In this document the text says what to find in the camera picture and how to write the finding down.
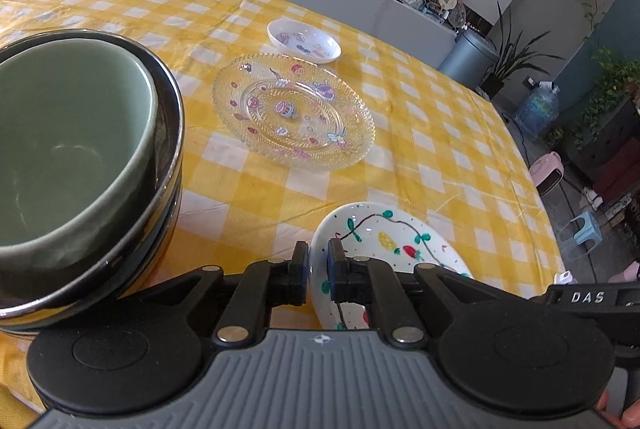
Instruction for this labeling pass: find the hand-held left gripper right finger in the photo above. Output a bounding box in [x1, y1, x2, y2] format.
[326, 236, 507, 352]

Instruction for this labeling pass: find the blue water jug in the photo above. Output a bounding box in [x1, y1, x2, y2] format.
[514, 79, 560, 141]

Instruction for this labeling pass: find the white fruit-pattern plate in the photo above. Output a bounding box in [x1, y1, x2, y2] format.
[310, 202, 474, 333]

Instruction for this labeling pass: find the pink space heater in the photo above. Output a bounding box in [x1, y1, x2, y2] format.
[528, 151, 566, 198]

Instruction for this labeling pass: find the long-leaf potted plant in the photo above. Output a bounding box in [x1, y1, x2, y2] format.
[479, 1, 566, 100]

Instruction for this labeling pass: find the silver blue trash can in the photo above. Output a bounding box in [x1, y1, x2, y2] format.
[437, 27, 501, 91]

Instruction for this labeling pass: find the blue plastic stool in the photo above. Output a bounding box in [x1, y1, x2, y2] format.
[560, 212, 604, 255]

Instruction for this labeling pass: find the blue steel bowl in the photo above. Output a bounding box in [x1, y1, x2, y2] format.
[0, 28, 187, 325]

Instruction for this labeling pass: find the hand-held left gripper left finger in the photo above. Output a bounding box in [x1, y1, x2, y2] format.
[127, 240, 312, 350]

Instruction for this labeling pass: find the green ceramic bowl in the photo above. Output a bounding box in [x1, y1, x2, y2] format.
[0, 38, 160, 273]

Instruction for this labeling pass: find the person's right hand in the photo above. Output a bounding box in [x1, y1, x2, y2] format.
[594, 386, 640, 429]

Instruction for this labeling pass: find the leafy pothos plant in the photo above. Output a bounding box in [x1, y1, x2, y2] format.
[572, 48, 640, 150]

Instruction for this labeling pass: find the dark cabinet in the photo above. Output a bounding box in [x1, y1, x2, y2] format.
[569, 96, 640, 206]

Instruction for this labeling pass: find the small white printed plate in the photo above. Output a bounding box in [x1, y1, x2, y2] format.
[266, 19, 343, 66]

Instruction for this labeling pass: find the yellow checked tablecloth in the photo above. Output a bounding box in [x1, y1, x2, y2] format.
[0, 0, 569, 416]

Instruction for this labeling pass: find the clear glass printed plate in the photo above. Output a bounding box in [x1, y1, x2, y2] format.
[212, 53, 376, 171]

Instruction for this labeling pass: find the round decorative disc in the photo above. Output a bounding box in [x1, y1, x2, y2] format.
[447, 1, 467, 30]

